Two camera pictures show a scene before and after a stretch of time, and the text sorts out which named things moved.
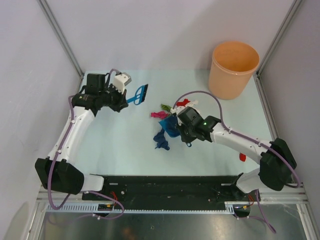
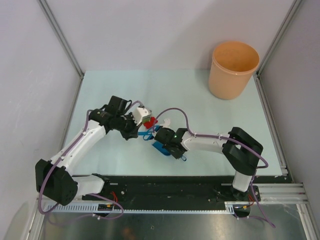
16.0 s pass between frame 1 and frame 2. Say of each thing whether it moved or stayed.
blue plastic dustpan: moved
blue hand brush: moved
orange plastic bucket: stayed
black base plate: stayed
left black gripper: moved
